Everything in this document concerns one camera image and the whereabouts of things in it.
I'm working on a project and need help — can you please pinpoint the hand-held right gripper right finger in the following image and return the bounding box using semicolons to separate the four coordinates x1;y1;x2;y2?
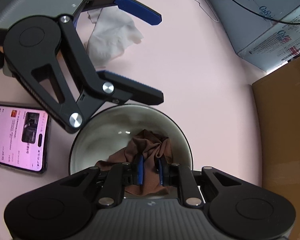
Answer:
157;157;242;207

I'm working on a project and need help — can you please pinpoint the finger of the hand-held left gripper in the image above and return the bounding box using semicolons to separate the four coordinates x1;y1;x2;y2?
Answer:
19;16;165;134
71;0;162;28

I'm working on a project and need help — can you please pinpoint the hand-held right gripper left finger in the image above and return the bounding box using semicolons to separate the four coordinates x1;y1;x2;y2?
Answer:
60;154;145;208

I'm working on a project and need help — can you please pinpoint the brown cloth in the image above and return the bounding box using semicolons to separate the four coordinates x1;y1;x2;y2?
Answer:
95;129;174;197

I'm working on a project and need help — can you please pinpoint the dark bowl with white inside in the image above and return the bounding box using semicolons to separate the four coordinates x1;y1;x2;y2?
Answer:
68;104;193;200

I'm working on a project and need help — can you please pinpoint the white crumpled tissue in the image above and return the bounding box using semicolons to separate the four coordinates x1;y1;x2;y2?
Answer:
84;7;144;67

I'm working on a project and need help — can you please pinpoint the smartphone with lit screen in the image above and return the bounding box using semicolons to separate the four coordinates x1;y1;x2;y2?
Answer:
0;101;52;175

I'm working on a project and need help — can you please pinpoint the light blue carton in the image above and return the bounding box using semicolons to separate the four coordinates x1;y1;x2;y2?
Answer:
197;0;300;73

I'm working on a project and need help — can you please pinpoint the brown cardboard box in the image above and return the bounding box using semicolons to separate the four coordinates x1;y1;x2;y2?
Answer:
252;52;300;240

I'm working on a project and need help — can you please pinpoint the black cable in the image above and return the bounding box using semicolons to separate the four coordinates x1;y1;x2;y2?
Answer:
175;0;300;26

